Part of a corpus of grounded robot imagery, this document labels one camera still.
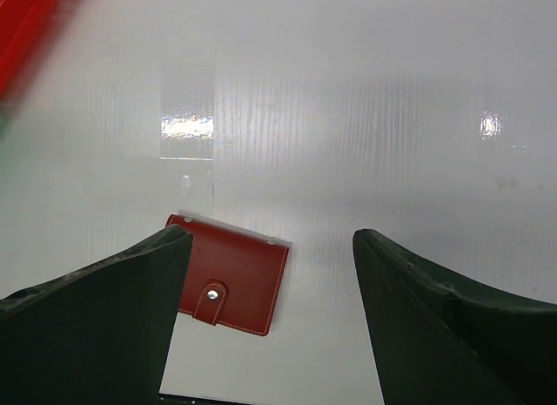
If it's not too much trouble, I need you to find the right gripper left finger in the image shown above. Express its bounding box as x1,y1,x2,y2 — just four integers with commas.
1,226,192,404

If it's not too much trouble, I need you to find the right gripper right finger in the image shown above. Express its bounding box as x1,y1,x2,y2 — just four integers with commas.
352,229,556,404

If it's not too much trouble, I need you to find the red leather card holder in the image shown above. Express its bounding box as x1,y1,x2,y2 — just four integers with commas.
166,213,292,336

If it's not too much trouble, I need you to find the red bin with gold card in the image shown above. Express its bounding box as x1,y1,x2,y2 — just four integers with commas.
1,0,83,98

